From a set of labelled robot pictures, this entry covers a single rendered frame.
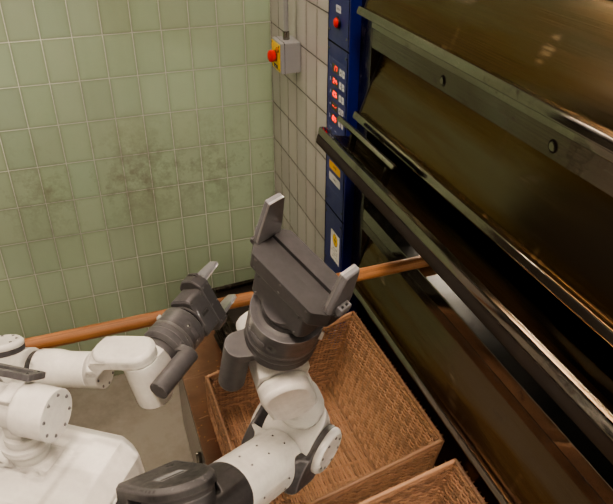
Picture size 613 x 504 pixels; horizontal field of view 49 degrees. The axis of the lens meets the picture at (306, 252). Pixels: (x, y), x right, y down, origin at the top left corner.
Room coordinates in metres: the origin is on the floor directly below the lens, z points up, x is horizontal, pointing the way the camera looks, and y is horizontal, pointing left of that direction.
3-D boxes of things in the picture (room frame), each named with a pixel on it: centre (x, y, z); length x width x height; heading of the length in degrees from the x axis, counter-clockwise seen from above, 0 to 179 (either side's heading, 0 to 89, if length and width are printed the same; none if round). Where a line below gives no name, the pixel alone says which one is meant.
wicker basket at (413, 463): (1.29, -0.02, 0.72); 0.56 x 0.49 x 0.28; 20
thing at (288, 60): (2.23, 0.07, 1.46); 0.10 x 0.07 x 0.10; 19
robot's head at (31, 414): (0.60, 0.35, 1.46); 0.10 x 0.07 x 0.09; 75
